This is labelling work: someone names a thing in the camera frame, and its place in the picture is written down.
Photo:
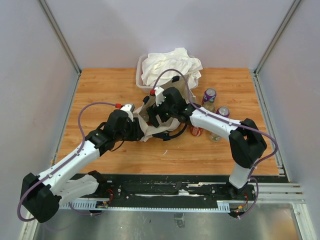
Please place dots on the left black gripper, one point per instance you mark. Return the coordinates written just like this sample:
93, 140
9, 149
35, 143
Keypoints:
137, 133

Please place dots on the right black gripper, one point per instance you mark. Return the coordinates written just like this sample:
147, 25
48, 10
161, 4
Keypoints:
153, 111

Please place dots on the beige canvas tote bag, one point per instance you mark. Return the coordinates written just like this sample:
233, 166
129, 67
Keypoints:
172, 128

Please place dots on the red coke can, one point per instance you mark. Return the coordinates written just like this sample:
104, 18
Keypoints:
196, 131

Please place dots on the purple fanta can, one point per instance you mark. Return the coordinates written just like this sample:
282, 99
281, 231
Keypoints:
209, 95
223, 111

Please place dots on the chang soda water bottle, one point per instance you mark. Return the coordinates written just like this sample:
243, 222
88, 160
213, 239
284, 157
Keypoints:
215, 137

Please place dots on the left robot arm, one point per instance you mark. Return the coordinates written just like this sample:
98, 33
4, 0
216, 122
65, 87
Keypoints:
43, 194

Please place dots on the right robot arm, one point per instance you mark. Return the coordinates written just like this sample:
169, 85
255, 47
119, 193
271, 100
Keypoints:
246, 142

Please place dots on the white plastic basket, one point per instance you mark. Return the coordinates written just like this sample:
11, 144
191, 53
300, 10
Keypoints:
139, 72

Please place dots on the white crumpled cloth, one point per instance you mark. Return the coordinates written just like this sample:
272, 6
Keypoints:
178, 59

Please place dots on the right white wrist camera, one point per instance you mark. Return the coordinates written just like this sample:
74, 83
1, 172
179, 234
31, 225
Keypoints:
158, 93

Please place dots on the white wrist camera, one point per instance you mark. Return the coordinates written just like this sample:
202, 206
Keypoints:
158, 93
128, 108

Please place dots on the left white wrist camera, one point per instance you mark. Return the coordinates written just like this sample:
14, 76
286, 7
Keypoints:
128, 108

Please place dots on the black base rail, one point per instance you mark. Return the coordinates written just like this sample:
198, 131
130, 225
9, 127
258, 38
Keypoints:
163, 192

